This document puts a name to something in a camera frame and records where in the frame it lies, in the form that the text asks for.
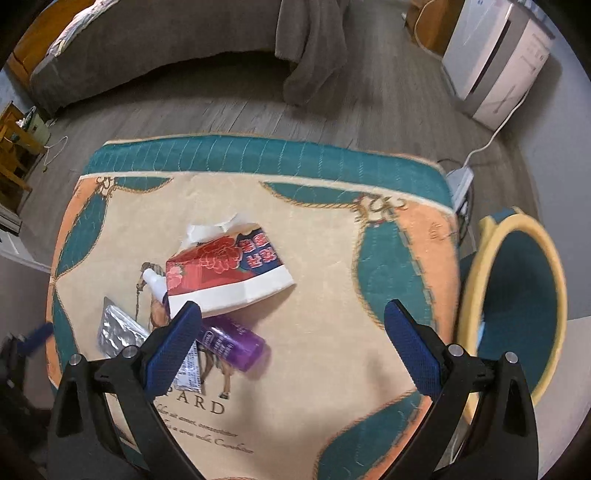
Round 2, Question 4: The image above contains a silver foil packet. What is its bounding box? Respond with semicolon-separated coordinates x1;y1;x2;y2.
97;297;148;358

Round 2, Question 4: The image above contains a purple spray bottle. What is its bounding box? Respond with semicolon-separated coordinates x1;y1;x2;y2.
139;267;266;372

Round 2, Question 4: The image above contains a red white tissue box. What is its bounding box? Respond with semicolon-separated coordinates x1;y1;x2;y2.
166;213;296;317

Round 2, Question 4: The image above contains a yellow teal trash bin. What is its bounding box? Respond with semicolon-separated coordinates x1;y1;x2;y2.
454;207;568;403

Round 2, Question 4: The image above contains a small white printed packet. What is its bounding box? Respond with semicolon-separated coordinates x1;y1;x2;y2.
173;342;201;393

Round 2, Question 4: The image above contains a wooden chair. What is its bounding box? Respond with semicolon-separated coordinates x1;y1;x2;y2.
0;102;44;213

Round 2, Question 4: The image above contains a patterned teal orange cushion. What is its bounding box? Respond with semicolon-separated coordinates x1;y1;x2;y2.
47;135;459;479

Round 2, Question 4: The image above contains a white power strip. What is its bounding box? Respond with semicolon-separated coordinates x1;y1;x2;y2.
446;166;474;213

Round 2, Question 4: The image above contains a wooden headboard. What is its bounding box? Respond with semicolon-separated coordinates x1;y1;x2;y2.
6;0;93;91

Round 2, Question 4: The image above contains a light blue quilt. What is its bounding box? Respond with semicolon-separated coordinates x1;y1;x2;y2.
46;0;118;57

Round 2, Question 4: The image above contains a white air purifier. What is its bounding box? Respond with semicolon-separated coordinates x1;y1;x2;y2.
442;0;554;131

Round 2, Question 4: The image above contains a wooden side cabinet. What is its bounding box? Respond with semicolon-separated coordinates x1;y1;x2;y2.
405;0;464;58

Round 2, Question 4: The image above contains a bed with brown cover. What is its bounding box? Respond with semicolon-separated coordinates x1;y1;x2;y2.
30;1;349;114

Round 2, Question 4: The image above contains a white power cable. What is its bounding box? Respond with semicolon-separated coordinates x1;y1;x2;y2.
461;87;532;169

